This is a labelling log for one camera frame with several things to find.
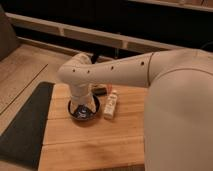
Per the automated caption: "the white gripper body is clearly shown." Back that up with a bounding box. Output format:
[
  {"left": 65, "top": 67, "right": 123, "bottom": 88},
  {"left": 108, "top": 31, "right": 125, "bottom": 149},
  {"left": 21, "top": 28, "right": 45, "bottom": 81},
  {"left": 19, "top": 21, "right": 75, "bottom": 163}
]
[{"left": 70, "top": 84, "right": 94, "bottom": 112}]

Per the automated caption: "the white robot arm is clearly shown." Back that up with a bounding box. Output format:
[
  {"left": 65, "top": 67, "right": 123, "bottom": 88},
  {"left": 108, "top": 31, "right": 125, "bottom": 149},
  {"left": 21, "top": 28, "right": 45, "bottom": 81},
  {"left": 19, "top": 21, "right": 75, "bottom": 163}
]
[{"left": 58, "top": 49, "right": 213, "bottom": 171}]

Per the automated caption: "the dark ceramic bowl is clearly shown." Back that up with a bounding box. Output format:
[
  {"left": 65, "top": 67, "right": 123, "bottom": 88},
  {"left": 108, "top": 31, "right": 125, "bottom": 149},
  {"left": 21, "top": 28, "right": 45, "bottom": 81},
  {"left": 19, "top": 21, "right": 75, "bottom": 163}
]
[{"left": 67, "top": 95, "right": 100, "bottom": 121}]

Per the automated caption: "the white sponge block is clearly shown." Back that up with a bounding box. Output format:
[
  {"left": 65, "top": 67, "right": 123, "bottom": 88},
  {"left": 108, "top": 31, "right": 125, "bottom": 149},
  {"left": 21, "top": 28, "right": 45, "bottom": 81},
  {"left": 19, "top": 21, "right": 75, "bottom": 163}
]
[{"left": 103, "top": 90, "right": 118, "bottom": 119}]

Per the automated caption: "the dark floor mat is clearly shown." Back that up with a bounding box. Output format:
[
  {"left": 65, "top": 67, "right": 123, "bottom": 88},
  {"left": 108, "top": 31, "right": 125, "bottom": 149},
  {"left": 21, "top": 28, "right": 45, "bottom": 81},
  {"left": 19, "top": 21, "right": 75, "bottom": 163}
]
[{"left": 0, "top": 82, "right": 54, "bottom": 169}]

